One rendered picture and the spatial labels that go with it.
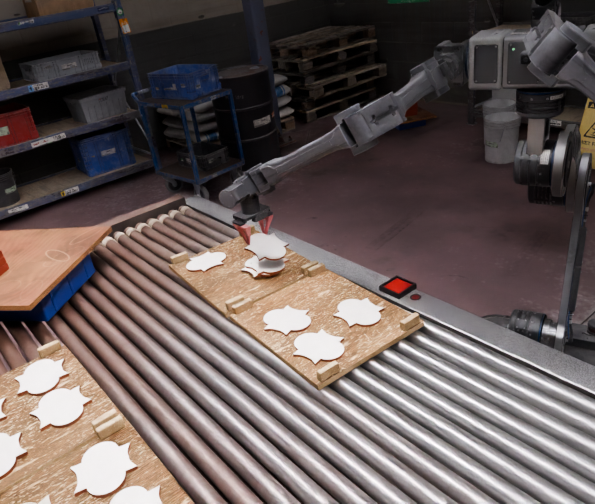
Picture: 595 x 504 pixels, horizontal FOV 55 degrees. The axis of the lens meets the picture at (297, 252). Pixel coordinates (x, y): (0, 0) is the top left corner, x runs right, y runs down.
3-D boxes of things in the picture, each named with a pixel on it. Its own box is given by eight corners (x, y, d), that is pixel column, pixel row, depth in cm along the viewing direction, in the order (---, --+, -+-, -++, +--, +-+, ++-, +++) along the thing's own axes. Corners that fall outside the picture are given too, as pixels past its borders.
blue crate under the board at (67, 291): (21, 272, 206) (11, 248, 202) (98, 271, 200) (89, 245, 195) (-38, 323, 180) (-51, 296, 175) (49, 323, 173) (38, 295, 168)
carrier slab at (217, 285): (256, 233, 210) (255, 229, 209) (323, 272, 179) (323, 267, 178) (169, 269, 194) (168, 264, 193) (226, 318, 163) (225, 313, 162)
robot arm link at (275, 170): (383, 139, 140) (362, 99, 138) (372, 147, 136) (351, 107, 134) (271, 192, 170) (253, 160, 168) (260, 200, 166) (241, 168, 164)
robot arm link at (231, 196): (278, 187, 166) (263, 161, 165) (256, 203, 158) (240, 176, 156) (251, 200, 174) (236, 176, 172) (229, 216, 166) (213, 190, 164)
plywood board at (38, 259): (-8, 235, 215) (-10, 230, 214) (112, 230, 204) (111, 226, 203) (-114, 311, 172) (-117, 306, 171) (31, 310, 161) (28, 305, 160)
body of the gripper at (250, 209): (271, 212, 175) (267, 190, 172) (245, 225, 170) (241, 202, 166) (258, 207, 180) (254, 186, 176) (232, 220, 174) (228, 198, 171)
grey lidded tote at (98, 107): (114, 108, 581) (107, 84, 569) (133, 110, 557) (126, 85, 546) (68, 122, 551) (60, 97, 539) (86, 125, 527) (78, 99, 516)
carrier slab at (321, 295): (326, 272, 179) (325, 267, 178) (424, 325, 148) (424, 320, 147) (230, 319, 162) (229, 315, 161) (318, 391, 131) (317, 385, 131)
